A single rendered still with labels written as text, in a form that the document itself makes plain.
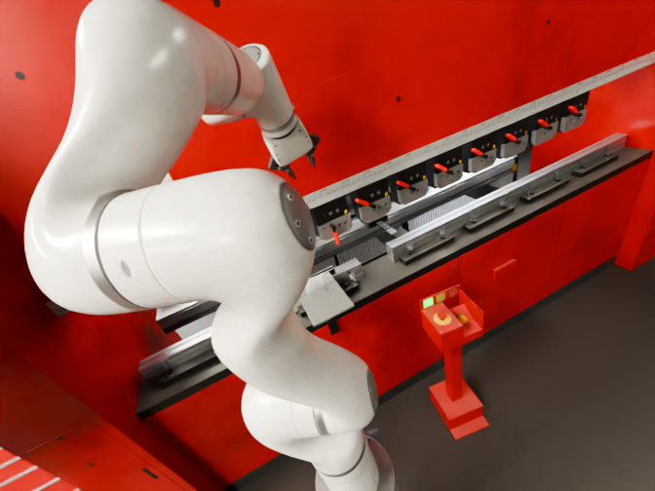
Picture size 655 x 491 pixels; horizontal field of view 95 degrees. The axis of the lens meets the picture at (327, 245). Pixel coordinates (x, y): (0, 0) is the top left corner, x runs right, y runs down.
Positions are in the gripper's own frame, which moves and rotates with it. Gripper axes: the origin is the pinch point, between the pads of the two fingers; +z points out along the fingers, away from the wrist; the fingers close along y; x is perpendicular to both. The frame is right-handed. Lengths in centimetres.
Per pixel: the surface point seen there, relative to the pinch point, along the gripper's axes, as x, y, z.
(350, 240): -14, -7, 90
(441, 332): 52, -16, 72
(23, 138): -39, 58, -21
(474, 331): 58, -29, 80
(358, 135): -20.8, -26.7, 26.8
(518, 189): 10, -99, 97
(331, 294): 17, 15, 58
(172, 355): 5, 85, 52
